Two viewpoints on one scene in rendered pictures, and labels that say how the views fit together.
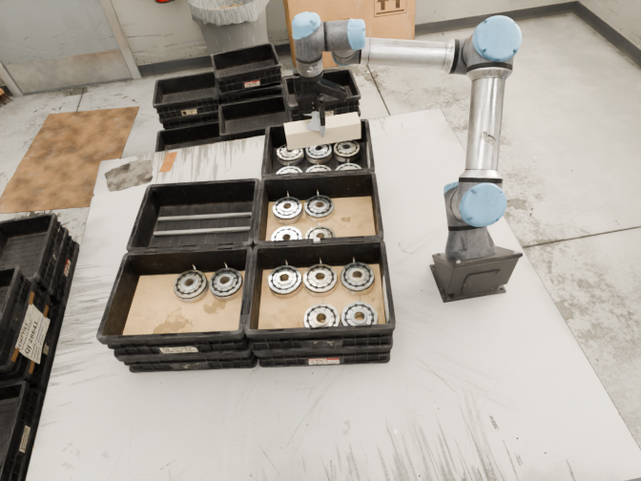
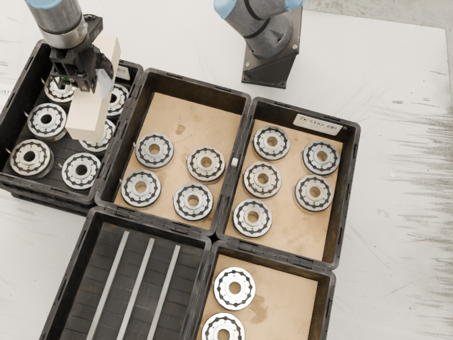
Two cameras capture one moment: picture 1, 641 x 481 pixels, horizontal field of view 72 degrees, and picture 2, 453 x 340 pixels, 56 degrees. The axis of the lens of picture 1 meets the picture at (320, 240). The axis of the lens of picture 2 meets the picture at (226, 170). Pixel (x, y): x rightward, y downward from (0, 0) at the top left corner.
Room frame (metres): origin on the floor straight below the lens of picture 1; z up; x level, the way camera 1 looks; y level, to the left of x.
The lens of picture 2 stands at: (0.86, 0.41, 1.93)
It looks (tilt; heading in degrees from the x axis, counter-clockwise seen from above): 70 degrees down; 270
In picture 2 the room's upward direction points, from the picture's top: 12 degrees clockwise
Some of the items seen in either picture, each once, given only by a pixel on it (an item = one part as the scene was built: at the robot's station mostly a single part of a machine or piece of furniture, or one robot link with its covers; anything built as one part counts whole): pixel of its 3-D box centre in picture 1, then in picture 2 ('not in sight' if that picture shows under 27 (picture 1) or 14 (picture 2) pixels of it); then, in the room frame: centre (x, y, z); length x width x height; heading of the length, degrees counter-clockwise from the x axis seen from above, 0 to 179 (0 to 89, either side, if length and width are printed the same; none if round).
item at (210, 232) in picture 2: (318, 208); (177, 147); (0.99, 0.00, 0.92); 0.40 x 0.30 x 0.02; 86
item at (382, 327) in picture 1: (319, 285); (291, 179); (0.69, 0.02, 0.92); 0.40 x 0.30 x 0.02; 86
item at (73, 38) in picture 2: (309, 65); (64, 25); (1.18, -0.02, 1.31); 0.08 x 0.08 x 0.05
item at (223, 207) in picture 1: (201, 224); (127, 307); (1.02, 0.40, 0.87); 0.40 x 0.30 x 0.11; 86
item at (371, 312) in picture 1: (359, 317); (321, 156); (0.61, -0.09, 0.86); 0.10 x 0.10 x 0.01
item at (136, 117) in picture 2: (319, 219); (178, 155); (0.99, 0.00, 0.87); 0.40 x 0.30 x 0.11; 86
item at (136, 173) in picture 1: (128, 174); not in sight; (1.52, 0.81, 0.71); 0.22 x 0.19 x 0.01; 95
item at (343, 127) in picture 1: (322, 131); (95, 86); (1.18, -0.04, 1.08); 0.24 x 0.06 x 0.06; 95
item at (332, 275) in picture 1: (320, 277); (262, 179); (0.76, 0.01, 0.86); 0.10 x 0.10 x 0.01
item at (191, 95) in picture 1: (193, 111); not in sight; (2.56, 0.74, 0.31); 0.40 x 0.30 x 0.34; 95
